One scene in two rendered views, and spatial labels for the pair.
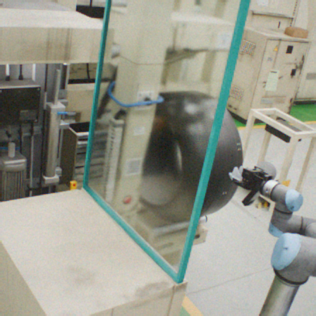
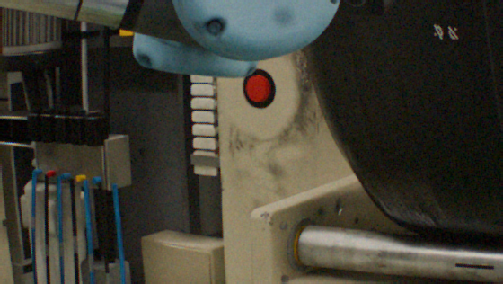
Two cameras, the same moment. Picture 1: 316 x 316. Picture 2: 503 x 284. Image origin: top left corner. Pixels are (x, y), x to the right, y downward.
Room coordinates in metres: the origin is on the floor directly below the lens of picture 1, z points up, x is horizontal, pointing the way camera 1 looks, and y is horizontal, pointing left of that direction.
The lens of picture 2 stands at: (1.45, -1.13, 1.20)
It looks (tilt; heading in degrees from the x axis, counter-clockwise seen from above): 9 degrees down; 75
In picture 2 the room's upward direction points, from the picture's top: 2 degrees counter-clockwise
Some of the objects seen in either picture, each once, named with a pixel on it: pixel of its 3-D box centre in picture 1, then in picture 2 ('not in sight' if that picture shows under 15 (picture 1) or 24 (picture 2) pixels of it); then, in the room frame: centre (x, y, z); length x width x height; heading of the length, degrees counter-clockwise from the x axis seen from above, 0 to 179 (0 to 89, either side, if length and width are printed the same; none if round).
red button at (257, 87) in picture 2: not in sight; (260, 88); (1.78, 0.09, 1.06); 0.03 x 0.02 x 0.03; 130
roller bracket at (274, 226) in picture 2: not in sight; (357, 217); (1.89, 0.08, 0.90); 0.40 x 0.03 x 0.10; 40
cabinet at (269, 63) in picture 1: (264, 75); not in sight; (6.65, -1.29, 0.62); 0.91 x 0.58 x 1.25; 127
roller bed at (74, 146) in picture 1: (84, 154); not in sight; (2.16, 0.36, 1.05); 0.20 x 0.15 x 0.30; 130
